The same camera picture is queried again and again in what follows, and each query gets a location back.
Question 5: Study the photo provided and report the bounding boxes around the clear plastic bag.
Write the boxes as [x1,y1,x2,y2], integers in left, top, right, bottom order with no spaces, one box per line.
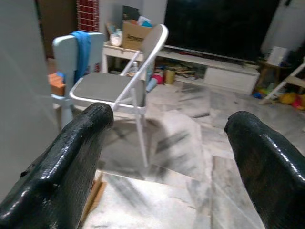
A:
[108,22,123,46]

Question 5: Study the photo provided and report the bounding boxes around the orange toy blocks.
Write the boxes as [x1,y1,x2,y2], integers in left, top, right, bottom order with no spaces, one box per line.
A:
[47,73,66,96]

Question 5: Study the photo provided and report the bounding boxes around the yellow toy ball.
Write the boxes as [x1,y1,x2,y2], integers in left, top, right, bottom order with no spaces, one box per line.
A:
[280,92,297,104]

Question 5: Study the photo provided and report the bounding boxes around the white side table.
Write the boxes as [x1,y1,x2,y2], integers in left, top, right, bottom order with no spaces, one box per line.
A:
[102,40,143,74]

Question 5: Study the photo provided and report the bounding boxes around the brown cardboard box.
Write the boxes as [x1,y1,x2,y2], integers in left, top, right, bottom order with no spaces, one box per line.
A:
[121,19,153,51]

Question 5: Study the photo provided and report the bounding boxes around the pale grey fridge body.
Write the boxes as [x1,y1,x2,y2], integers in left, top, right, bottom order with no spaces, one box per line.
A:
[0,0,60,182]

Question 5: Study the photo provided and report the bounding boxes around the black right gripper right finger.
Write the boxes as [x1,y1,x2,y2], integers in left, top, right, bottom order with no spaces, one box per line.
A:
[224,111,305,229]

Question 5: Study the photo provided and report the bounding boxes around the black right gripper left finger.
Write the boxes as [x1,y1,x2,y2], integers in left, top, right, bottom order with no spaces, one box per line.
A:
[0,102,114,229]

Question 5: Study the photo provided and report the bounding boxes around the small white box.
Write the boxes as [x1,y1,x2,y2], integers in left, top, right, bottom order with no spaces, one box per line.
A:
[268,46,288,65]

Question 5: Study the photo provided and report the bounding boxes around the light blue cylinder toy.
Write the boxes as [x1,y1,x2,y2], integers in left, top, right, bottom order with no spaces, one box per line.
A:
[145,78,158,93]

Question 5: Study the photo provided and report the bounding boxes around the small wooden stool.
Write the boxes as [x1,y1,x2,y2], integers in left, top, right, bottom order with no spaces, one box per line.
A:
[257,61,286,91]

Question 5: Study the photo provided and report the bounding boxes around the white television stand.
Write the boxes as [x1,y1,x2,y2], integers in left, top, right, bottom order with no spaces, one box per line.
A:
[142,45,261,95]

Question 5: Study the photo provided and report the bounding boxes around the white wooden frame leg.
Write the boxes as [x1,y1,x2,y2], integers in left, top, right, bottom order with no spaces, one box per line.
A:
[259,63,305,105]

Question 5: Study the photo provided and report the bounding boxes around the gold cylindrical can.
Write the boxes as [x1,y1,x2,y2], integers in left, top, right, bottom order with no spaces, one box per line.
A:
[164,67,176,84]

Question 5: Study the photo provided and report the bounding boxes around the blue cloth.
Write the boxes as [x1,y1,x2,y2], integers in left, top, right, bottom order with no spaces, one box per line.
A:
[71,30,92,84]

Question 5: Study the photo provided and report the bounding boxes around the light blue wooden chair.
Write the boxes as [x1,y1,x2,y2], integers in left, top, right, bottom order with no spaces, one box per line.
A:
[51,32,105,134]

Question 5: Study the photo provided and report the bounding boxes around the red brick pattern panel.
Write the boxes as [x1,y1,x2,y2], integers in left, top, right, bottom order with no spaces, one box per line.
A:
[76,0,100,33]

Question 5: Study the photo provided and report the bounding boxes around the black flat television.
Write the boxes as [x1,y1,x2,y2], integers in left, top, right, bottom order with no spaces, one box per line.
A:
[164,0,281,64]

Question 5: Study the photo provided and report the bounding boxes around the dark book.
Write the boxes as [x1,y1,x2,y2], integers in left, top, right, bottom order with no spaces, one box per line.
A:
[122,5,140,22]

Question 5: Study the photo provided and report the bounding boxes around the pink red toy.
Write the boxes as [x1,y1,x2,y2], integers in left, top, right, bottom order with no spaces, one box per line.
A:
[152,74,165,85]

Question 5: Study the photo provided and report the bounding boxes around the brown wooden base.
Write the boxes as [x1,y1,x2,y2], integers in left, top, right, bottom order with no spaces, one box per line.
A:
[81,181,107,222]

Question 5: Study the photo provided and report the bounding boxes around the grey folding chair white frame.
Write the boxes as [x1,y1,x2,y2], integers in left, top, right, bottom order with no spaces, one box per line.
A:
[69,23,169,167]

